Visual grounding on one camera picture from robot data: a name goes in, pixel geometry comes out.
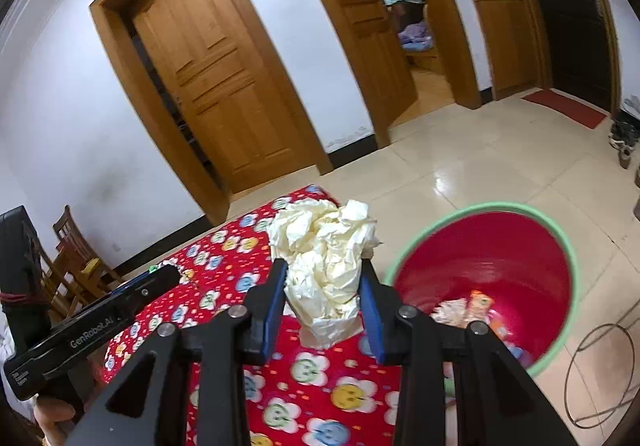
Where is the wooden chair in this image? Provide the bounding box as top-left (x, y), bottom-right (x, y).
top-left (36, 241), bottom-right (98, 323)
top-left (52, 205), bottom-right (124, 292)

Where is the dark entrance door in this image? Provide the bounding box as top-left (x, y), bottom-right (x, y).
top-left (538, 0), bottom-right (612, 110)

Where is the red bin green rim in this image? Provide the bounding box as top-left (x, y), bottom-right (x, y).
top-left (384, 202), bottom-right (580, 377)

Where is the orange snack packet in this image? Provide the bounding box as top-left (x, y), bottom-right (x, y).
top-left (431, 290), bottom-right (512, 341)

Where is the near wooden chair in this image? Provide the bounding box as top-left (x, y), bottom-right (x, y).
top-left (36, 241), bottom-right (98, 323)

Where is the pair of shoes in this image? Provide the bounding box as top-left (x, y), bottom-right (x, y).
top-left (608, 117), bottom-right (639, 152)

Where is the red smiley flower tablecloth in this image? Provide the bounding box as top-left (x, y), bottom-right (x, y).
top-left (89, 185), bottom-right (400, 445)

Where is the white paper ball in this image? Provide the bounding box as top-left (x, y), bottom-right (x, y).
top-left (268, 199), bottom-right (380, 350)

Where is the far wooden chair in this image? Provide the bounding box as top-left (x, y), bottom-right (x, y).
top-left (52, 205), bottom-right (124, 292)

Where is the red doormat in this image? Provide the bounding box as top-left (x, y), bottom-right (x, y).
top-left (524, 89), bottom-right (605, 129)

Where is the wooden wall panel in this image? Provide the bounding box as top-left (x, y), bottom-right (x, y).
top-left (474, 0), bottom-right (538, 99)

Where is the open wooden door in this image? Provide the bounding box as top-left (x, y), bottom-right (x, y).
top-left (323, 0), bottom-right (418, 129)

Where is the closed wooden door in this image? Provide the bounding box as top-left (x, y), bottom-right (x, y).
top-left (131, 0), bottom-right (312, 192)

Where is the person left hand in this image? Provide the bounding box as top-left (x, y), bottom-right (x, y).
top-left (34, 396), bottom-right (76, 446)

